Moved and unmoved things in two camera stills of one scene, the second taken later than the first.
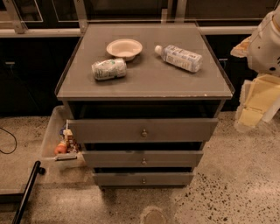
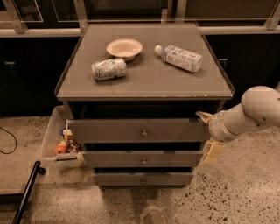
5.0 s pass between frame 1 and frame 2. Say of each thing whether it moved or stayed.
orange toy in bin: stayed
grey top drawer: stayed
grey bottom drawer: stayed
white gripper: moved
